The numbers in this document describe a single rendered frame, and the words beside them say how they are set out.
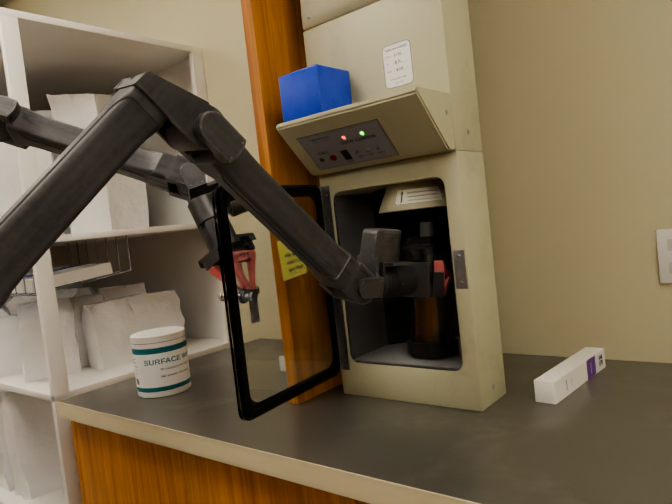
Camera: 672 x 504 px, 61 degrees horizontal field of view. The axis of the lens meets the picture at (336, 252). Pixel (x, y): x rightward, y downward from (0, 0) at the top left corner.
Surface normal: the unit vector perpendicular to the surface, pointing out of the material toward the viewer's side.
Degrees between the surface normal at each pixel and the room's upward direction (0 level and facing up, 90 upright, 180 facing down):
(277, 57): 90
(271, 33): 90
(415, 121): 135
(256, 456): 90
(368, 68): 90
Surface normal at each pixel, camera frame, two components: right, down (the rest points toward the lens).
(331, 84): 0.77, -0.05
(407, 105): -0.37, 0.78
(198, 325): -0.62, 0.11
